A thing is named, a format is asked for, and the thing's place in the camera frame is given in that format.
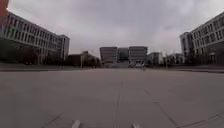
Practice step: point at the grey twin-block building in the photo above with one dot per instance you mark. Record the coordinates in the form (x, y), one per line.
(123, 54)

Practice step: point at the white vehicle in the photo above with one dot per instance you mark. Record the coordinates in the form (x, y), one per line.
(138, 65)

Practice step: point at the low dark building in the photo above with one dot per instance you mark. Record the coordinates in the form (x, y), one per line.
(81, 60)

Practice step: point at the grey paved plaza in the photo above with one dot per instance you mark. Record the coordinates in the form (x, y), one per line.
(100, 96)

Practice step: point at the pale low building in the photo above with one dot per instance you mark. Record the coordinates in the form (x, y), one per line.
(155, 58)

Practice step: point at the long grey building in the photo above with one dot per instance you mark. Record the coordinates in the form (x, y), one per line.
(30, 36)
(206, 38)

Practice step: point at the row of dark trees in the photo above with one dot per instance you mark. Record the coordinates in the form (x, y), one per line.
(23, 53)

